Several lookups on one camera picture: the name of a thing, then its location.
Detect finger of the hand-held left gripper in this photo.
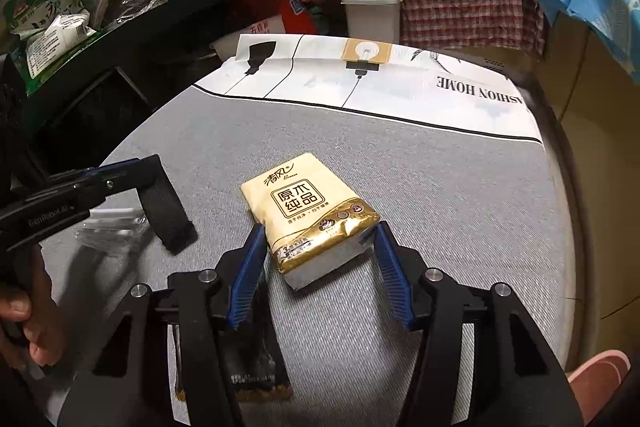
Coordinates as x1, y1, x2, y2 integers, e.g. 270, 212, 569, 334
74, 155, 164, 208
49, 158, 145, 188

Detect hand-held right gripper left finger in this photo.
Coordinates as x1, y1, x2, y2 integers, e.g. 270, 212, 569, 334
60, 223, 268, 427

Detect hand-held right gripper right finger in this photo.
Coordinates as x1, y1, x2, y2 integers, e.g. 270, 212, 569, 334
371, 221, 584, 427

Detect black fabric strap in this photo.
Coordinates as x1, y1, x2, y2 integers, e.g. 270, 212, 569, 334
137, 157, 199, 256

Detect cream gold tissue packet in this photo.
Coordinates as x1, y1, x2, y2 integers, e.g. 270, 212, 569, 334
240, 153, 382, 293

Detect white plastic trash bin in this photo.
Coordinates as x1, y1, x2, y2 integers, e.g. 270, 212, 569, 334
341, 0, 404, 44

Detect person's left hand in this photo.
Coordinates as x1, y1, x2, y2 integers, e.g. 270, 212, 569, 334
0, 244, 67, 371

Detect white straws in clear wrapper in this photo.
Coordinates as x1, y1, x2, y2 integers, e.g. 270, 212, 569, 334
75, 206, 149, 251

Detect black foil packet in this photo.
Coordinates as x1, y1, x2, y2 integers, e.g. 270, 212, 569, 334
172, 277, 292, 404

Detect green white printed food packet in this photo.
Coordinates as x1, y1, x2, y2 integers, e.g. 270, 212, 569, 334
22, 14, 102, 81

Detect green white rice bag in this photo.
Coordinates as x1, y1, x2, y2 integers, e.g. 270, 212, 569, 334
4, 0, 92, 38

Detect black shelf rack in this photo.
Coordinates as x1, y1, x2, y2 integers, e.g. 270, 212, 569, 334
0, 0, 359, 188

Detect pink slipper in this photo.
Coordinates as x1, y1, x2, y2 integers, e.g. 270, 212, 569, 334
567, 349, 632, 414

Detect red orange plastic bag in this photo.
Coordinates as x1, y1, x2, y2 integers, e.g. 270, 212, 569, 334
279, 0, 347, 38

